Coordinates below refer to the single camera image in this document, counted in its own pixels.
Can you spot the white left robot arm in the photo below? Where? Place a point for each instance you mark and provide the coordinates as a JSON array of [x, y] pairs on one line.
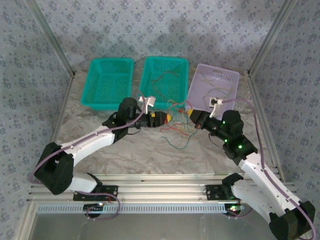
[[87, 145]]

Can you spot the black controller board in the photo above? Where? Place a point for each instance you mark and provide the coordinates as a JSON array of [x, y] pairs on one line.
[[93, 207], [233, 208]]

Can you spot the lilac plastic mesh basket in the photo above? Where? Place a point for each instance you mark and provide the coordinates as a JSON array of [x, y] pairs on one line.
[[200, 95]]

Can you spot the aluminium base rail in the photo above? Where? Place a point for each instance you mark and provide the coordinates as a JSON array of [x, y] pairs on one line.
[[162, 190]]

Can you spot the teal plastic mesh basket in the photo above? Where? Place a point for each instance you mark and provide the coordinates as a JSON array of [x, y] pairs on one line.
[[162, 65], [107, 82]]

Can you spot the grey metal base sheet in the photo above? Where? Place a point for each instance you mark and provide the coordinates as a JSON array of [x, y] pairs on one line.
[[150, 227]]

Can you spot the aluminium frame post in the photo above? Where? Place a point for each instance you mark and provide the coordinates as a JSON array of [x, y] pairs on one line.
[[270, 37], [52, 37]]

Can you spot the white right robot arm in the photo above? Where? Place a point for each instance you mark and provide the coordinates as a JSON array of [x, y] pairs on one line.
[[260, 185]]

